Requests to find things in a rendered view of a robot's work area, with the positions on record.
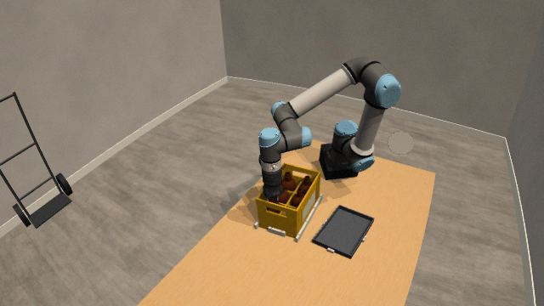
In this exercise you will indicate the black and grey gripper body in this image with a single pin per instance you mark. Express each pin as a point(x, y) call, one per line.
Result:
point(272, 178)

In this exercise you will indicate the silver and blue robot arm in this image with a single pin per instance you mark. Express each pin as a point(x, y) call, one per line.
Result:
point(348, 147)

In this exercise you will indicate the yellow crate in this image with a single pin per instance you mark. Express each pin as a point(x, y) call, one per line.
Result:
point(293, 219)

